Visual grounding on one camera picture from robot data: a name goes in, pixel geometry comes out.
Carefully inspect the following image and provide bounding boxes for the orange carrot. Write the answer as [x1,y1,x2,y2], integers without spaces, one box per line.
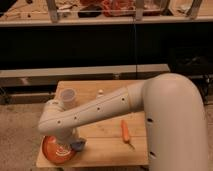
[121,120,133,148]

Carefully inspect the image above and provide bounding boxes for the long wooden shelf board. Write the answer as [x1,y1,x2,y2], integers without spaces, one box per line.
[0,64,170,87]

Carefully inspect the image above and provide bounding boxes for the wooden table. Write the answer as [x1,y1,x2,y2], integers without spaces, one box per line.
[37,82,148,167]

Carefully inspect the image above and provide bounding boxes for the upper workbench shelf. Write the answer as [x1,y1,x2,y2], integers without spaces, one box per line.
[0,0,213,27]

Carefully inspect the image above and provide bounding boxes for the clear plastic cup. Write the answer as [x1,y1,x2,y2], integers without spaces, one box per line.
[60,88,76,109]

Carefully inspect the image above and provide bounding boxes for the small white bottle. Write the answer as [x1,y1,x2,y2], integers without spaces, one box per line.
[96,89,104,98]

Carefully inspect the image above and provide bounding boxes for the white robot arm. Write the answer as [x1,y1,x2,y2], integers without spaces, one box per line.
[38,73,209,171]

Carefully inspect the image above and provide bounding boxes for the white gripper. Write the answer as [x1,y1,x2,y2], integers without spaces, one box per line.
[56,129,81,148]

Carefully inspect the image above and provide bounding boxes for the orange ceramic bowl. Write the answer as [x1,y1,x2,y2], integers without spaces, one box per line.
[42,136,76,164]

